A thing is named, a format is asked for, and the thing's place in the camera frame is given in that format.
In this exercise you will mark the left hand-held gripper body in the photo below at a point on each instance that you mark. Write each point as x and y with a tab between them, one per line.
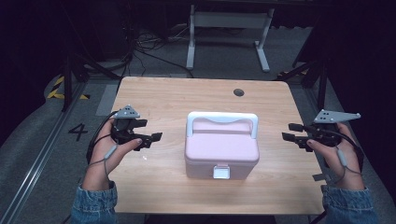
124	130

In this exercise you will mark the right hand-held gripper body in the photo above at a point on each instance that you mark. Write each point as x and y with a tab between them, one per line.
327	133

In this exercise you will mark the person's left hand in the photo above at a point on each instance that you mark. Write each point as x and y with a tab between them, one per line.
102	155

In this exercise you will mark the person's right hand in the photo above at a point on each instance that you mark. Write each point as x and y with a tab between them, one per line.
345	165

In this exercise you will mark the grey floor plate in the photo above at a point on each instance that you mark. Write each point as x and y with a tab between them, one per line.
106	100

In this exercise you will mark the grey tape piece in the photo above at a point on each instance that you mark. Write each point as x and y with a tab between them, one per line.
320	177

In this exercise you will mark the black metal stand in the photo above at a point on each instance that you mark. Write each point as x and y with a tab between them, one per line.
67	84
322	84

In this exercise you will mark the black round table grommet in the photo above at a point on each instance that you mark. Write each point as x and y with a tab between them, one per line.
238	92

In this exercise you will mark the yellow black floor tape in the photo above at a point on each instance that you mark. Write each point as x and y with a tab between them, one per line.
56	90

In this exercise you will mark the metal floor rail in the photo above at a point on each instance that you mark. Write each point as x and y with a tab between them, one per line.
37	161

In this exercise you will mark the white metal desk frame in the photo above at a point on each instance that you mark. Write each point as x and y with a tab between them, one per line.
229	20

